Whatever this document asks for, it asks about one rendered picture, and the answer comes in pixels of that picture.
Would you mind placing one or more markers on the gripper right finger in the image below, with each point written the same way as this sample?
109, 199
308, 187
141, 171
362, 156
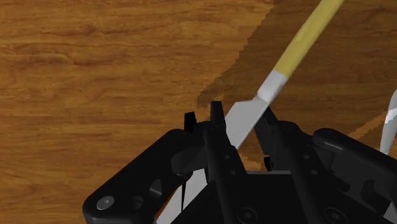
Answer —
341, 161

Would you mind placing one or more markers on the white curved object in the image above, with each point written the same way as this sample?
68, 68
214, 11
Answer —
389, 130

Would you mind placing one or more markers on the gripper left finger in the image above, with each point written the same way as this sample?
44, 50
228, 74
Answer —
145, 173

